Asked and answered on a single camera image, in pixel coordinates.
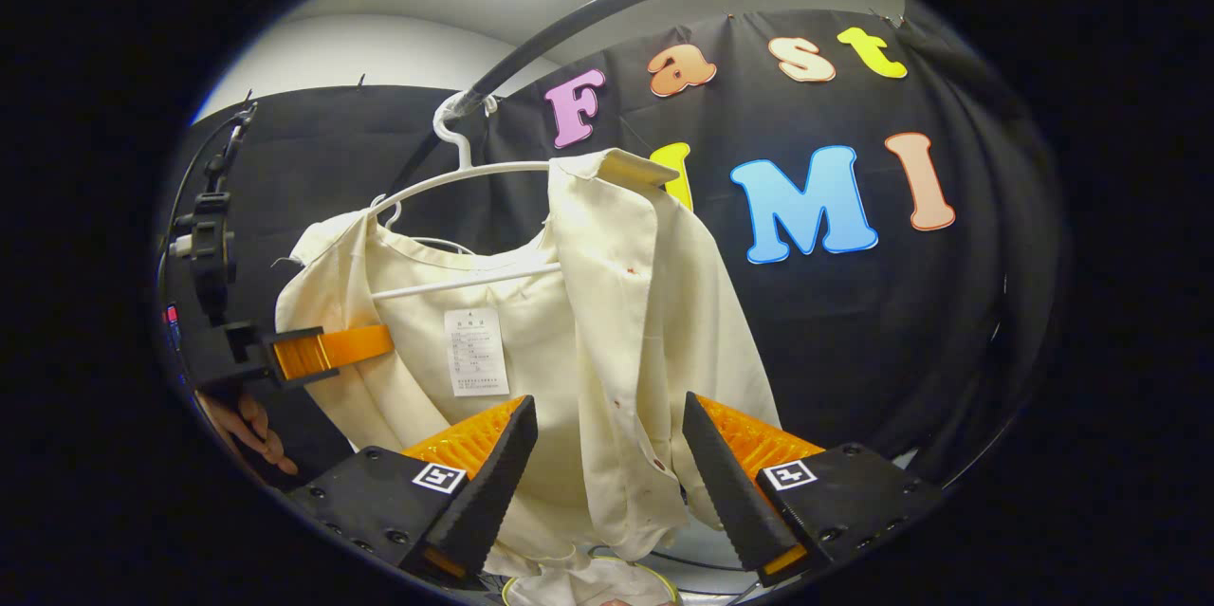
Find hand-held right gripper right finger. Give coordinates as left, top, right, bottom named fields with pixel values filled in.
left=681, top=391, right=947, bottom=588

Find black clothes rack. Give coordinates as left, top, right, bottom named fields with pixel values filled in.
left=453, top=0, right=907, bottom=120

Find white plastic hanger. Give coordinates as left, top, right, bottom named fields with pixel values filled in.
left=365, top=92, right=562, bottom=302

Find cream shirt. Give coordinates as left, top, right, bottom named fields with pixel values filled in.
left=275, top=148, right=783, bottom=571

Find yellow-rimmed mesh laundry hamper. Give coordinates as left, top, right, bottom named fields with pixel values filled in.
left=501, top=557, right=680, bottom=606

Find black backdrop cloth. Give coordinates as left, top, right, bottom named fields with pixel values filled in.
left=156, top=9, right=1063, bottom=493

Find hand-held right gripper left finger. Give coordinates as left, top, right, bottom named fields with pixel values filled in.
left=285, top=395, right=540, bottom=583

